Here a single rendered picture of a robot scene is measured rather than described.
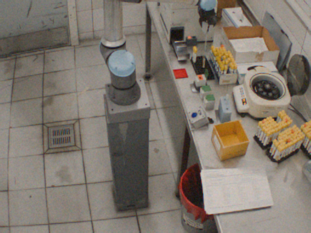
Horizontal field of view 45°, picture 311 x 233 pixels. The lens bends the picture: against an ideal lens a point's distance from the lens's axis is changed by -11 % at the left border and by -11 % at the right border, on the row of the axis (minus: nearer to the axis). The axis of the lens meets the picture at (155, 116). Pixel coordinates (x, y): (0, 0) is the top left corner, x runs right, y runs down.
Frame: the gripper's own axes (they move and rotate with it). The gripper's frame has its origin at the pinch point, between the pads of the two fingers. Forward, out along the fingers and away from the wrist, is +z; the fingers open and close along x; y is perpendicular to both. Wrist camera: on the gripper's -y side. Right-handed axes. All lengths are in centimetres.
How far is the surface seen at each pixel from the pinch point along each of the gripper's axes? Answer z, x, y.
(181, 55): 20.7, 10.3, 7.6
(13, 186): 114, 128, -3
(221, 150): 20, 7, -58
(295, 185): 26, -26, -81
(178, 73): 25.8, 13.3, -0.8
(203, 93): 20.8, 6.1, -22.4
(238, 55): 13.4, -18.1, -3.8
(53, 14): 73, 92, 149
